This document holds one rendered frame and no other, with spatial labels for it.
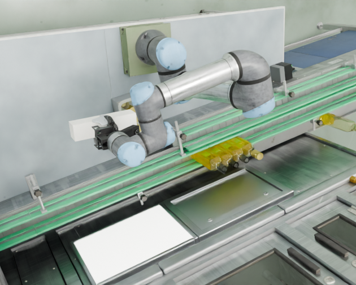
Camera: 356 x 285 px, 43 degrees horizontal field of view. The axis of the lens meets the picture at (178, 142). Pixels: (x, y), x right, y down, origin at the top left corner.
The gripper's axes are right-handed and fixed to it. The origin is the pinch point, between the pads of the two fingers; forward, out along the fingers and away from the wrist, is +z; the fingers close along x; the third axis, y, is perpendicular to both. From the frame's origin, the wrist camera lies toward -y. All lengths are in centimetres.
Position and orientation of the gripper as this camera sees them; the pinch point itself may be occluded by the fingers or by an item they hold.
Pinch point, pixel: (104, 125)
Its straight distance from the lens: 168.9
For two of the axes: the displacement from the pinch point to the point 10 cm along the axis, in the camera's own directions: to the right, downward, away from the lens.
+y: -8.9, 2.1, -4.1
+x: 0.6, 9.3, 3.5
